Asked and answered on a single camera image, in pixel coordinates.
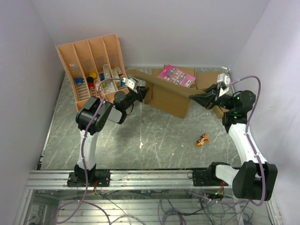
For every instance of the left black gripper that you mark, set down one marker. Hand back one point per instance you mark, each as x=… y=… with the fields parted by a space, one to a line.
x=141 y=93

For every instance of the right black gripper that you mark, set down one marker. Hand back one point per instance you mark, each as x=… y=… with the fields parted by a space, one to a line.
x=206 y=100

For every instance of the large cardboard box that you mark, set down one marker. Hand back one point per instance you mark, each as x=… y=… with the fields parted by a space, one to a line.
x=165 y=96

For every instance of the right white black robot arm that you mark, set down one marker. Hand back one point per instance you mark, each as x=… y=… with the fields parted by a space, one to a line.
x=255 y=179

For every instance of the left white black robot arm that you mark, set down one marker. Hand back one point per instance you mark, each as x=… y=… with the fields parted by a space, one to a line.
x=91 y=119

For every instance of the folded cardboard box middle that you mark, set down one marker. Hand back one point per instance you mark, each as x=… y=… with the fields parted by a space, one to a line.
x=206 y=79

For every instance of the small folded cardboard box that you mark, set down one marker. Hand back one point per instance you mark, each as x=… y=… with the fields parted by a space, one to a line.
x=219 y=111

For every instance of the folded cardboard box under book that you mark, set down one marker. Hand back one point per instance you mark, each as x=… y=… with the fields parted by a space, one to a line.
x=160 y=83

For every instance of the pink paperback book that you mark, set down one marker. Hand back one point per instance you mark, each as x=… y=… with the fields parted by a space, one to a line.
x=183 y=76

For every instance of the green white small carton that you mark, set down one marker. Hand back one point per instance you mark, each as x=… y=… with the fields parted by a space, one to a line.
x=115 y=75

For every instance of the orange toy car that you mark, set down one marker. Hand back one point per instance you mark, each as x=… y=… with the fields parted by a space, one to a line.
x=202 y=140

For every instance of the peach plastic file organizer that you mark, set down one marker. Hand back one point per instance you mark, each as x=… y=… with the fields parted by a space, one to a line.
x=88 y=65

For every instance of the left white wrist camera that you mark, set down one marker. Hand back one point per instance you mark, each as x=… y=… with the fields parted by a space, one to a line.
x=131 y=83

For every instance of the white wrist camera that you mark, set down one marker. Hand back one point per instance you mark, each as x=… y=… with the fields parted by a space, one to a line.
x=223 y=84
x=131 y=83

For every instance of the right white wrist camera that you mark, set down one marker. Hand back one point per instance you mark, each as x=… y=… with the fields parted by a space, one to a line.
x=223 y=84

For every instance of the aluminium mounting rail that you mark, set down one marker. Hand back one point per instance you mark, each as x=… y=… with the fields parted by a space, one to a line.
x=120 y=180

